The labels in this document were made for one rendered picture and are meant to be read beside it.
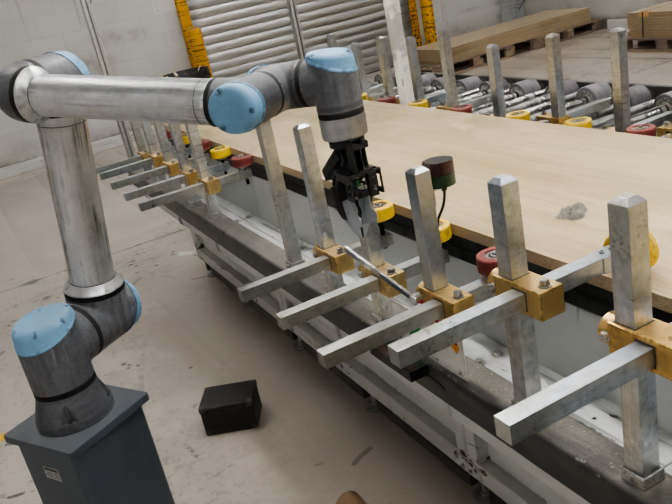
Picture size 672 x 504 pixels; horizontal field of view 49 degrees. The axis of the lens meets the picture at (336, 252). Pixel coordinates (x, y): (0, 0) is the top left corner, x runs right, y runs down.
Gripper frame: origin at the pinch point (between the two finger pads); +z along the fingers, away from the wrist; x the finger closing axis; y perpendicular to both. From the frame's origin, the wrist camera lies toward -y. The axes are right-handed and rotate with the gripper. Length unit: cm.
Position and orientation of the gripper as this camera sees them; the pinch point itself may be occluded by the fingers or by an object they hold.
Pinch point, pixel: (359, 230)
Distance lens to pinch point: 153.6
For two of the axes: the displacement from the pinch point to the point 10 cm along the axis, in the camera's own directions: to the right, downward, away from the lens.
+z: 1.9, 9.1, 3.6
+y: 4.6, 2.4, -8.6
